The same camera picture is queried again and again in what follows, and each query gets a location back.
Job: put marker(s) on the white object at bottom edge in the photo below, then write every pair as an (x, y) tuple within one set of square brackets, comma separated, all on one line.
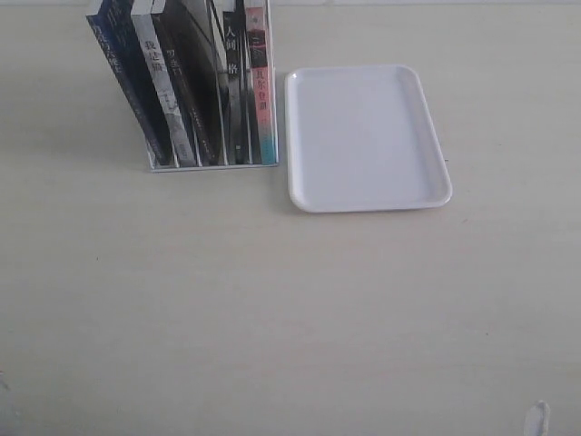
[(537, 419)]

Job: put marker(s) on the black brown spine book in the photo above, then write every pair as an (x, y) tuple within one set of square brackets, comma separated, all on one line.
[(185, 34)]

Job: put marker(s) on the blue moon cover book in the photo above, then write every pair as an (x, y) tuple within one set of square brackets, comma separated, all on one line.
[(113, 29)]

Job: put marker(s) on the pink teal spine book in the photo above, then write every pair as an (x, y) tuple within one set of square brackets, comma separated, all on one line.
[(258, 39)]

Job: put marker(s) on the black white-text spine book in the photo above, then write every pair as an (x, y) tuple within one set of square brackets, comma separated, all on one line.
[(234, 45)]

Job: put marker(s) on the white wire book rack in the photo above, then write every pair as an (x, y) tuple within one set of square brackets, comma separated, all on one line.
[(215, 16)]

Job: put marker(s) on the white plastic tray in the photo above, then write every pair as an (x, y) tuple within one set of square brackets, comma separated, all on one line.
[(361, 139)]

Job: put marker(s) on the white grey spine book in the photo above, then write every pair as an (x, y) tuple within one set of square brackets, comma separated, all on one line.
[(143, 24)]

